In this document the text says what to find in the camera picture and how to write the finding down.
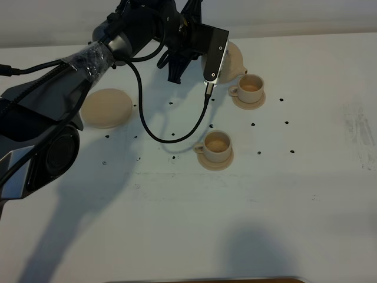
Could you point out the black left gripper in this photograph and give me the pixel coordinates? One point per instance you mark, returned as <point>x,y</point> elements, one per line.
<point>183,37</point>

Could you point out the beige teapot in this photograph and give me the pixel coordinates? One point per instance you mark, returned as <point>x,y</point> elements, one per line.
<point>233,66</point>

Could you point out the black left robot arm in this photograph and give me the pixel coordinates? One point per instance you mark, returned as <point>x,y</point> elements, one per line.
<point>40,120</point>

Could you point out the beige teapot saucer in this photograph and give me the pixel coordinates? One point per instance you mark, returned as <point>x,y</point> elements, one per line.
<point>106,108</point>

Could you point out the beige far teacup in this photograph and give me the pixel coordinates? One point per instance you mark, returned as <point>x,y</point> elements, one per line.
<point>249,89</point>

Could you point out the beige teacup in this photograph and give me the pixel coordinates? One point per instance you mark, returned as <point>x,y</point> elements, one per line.
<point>216,146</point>
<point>249,89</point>

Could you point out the beige far saucer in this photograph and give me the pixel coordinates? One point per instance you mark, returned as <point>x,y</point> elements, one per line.
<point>249,106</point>

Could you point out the beige near teacup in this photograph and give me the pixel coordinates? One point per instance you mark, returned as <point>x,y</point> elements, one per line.
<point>216,146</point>

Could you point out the beige near saucer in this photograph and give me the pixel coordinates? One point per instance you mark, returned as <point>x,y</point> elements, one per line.
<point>215,166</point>

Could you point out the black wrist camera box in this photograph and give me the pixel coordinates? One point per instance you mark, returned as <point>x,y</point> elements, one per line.
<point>212,42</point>

